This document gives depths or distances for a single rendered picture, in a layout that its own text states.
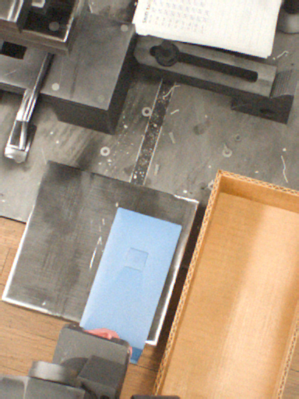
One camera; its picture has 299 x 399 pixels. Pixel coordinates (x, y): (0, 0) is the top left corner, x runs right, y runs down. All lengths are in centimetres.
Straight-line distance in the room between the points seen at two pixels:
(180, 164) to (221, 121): 7
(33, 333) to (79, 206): 14
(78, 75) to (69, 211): 15
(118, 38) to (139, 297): 27
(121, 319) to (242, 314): 13
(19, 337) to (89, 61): 30
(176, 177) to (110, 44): 16
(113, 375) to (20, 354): 19
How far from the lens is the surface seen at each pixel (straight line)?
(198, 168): 109
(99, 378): 89
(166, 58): 105
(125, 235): 105
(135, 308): 104
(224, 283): 106
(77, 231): 106
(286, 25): 115
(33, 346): 107
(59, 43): 90
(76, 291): 105
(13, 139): 103
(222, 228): 107
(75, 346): 93
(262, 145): 110
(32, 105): 103
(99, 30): 106
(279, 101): 105
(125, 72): 108
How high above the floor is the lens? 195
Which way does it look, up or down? 75 degrees down
